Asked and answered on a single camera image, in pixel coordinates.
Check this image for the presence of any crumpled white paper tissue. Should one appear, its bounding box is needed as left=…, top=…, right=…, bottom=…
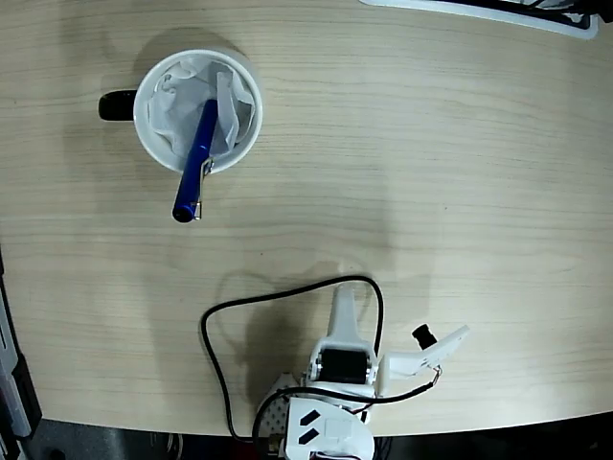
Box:
left=147, top=59, right=257, bottom=162

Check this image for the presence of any white mug with black handle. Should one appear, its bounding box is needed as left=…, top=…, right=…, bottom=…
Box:
left=98, top=47, right=264, bottom=177

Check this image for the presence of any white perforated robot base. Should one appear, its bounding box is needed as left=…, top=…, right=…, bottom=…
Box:
left=258, top=372, right=301, bottom=440

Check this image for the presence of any grey metal equipment frame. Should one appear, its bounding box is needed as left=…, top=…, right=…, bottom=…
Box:
left=0, top=243, right=44, bottom=460

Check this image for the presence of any black cable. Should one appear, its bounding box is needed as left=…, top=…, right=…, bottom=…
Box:
left=199, top=273, right=444, bottom=441

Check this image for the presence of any wrist camera on white bracket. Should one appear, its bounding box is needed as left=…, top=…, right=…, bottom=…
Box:
left=377, top=323, right=471, bottom=399

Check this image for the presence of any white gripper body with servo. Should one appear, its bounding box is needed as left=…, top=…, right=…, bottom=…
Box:
left=306, top=352, right=381, bottom=397

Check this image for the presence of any blue pen with metal clip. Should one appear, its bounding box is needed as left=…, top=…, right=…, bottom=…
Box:
left=170, top=99, right=219, bottom=225

